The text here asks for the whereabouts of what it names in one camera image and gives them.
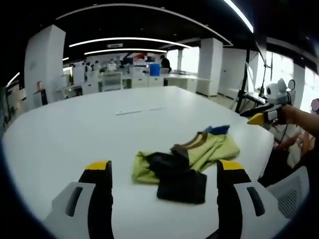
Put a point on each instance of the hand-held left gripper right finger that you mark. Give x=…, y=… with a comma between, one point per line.
x=246, y=206

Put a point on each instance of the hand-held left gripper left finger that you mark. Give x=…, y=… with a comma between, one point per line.
x=74, y=199

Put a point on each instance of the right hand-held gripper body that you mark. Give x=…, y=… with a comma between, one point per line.
x=276, y=93

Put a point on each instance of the yellow-green and black garment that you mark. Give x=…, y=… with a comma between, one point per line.
x=214, y=149

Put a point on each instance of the black tripod stand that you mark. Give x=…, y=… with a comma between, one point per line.
x=243, y=84

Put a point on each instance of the white mesh chair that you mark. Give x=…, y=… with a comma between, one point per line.
x=291, y=194

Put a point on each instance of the white square pillar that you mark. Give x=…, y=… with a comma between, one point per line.
x=43, y=64
x=209, y=67

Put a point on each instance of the person's own clothing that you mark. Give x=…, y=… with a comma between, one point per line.
x=306, y=164

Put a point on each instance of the long ceiling light strip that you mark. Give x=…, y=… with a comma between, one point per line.
x=129, y=39
x=124, y=50
x=240, y=15

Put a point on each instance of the white strip on table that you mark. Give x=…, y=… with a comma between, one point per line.
x=139, y=111

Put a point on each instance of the blue bin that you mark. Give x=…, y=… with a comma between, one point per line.
x=154, y=69

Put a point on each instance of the black and orange floor stand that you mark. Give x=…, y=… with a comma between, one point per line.
x=41, y=94

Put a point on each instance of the white cabinet row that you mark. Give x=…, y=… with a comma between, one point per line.
x=129, y=81

